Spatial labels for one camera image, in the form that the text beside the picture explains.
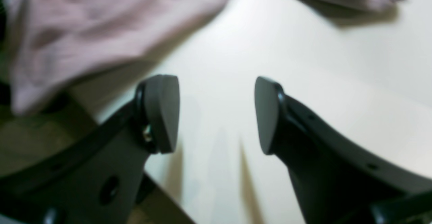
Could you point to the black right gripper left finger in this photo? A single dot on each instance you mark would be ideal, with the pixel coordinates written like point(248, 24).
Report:
point(97, 180)

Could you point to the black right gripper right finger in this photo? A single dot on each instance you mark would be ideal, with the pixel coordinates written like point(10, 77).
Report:
point(335, 180)

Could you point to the mauve t-shirt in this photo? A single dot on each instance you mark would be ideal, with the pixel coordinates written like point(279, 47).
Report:
point(51, 44)

